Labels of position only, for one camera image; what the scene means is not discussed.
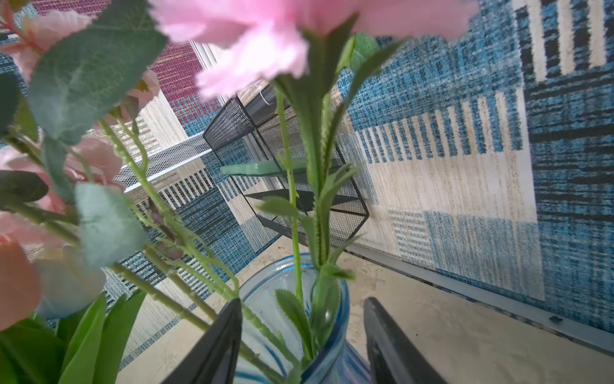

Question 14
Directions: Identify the pink peony cluster stem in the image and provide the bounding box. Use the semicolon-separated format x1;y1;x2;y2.
1;1;297;383

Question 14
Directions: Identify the green tray on shelf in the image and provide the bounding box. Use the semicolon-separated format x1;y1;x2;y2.
220;158;307;177

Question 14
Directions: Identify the light pink carnation stem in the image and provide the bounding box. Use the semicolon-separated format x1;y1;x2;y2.
150;1;479;360

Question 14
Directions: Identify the purple blue glass vase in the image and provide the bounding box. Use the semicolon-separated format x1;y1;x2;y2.
240;256;371;383

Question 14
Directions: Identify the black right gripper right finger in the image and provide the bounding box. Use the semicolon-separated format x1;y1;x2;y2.
364;297;446;384

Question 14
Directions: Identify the white wire mesh tray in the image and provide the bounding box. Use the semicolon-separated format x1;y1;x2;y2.
114;134;212;192

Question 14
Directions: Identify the tulip bunch pink yellow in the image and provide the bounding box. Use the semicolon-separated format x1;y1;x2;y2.
1;236;146;383

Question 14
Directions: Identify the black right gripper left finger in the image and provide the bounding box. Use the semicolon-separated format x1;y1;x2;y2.
163;299;242;384

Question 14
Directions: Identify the black wire mesh shelf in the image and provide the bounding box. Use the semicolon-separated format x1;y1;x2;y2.
203;83;370;251

